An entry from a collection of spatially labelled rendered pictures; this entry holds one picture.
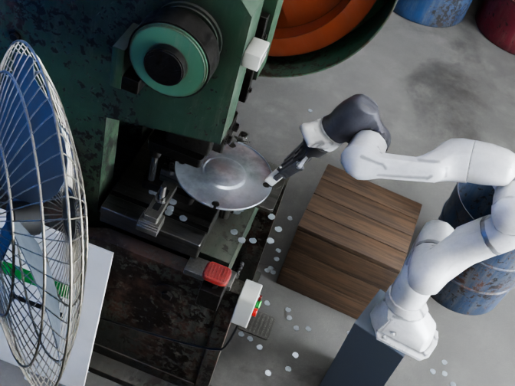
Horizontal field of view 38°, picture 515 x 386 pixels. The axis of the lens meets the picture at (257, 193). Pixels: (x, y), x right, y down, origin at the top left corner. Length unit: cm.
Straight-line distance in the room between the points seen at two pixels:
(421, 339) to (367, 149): 72
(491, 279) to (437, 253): 94
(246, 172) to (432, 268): 60
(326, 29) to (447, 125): 193
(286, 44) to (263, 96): 151
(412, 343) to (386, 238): 55
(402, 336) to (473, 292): 77
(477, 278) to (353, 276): 50
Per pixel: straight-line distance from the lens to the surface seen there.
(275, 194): 215
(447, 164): 188
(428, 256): 208
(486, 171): 189
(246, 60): 168
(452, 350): 305
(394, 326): 232
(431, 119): 401
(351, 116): 191
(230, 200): 209
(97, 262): 220
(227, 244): 216
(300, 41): 223
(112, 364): 261
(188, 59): 157
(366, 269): 273
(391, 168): 187
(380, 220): 283
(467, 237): 205
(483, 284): 302
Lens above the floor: 228
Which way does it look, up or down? 45 degrees down
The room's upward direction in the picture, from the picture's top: 18 degrees clockwise
